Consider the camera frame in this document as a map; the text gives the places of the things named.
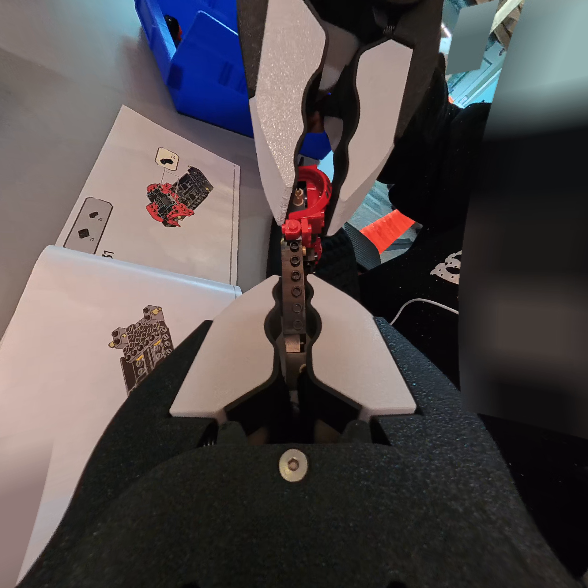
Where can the black and red lego model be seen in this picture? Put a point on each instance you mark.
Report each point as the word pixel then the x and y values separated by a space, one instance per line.
pixel 294 294

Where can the grey and orange fabric item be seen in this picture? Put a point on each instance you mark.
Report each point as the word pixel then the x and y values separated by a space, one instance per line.
pixel 386 229

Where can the blue storage bin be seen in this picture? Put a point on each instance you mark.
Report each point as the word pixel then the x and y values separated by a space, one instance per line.
pixel 206 82

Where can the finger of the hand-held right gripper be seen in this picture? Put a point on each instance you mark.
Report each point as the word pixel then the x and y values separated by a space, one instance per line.
pixel 381 101
pixel 280 92

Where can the red curved lego piece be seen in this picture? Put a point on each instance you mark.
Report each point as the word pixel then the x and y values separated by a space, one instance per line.
pixel 318 183

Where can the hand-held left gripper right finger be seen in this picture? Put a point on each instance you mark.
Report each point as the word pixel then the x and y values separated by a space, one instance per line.
pixel 363 363

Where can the white lego instruction booklet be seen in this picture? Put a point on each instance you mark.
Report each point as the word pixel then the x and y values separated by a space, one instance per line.
pixel 115 298

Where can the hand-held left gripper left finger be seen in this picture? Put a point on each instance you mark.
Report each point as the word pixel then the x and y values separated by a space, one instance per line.
pixel 229 363

